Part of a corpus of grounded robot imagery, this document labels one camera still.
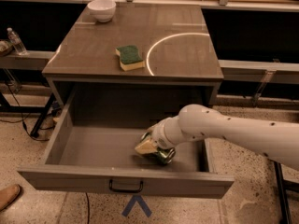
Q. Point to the small bowl on left shelf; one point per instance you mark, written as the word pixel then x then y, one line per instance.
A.
pixel 5 48

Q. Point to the white ceramic bowl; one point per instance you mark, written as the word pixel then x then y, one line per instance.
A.
pixel 102 10

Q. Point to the clear plastic water bottle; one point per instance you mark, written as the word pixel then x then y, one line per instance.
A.
pixel 16 41

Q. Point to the grey shelf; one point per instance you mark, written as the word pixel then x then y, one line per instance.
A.
pixel 33 60
pixel 283 73

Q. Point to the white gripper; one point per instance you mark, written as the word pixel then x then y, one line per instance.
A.
pixel 163 136

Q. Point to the grey cabinet with glossy top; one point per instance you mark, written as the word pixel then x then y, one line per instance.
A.
pixel 173 41

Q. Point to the black metal stand leg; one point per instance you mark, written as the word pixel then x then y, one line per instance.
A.
pixel 283 186

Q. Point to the black drawer handle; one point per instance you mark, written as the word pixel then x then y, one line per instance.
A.
pixel 123 187

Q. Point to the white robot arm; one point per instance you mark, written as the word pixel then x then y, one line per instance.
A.
pixel 277 141

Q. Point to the grey right side shelf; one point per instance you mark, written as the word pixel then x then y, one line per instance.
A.
pixel 283 73

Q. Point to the crushed green soda can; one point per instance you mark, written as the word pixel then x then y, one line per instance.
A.
pixel 163 156

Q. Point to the grey open top drawer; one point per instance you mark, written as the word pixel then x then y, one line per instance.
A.
pixel 95 138

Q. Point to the green and yellow sponge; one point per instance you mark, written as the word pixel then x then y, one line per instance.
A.
pixel 129 58

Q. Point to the grey left side shelf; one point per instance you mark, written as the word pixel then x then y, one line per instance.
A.
pixel 33 60

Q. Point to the brown shoe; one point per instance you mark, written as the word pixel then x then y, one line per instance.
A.
pixel 8 195

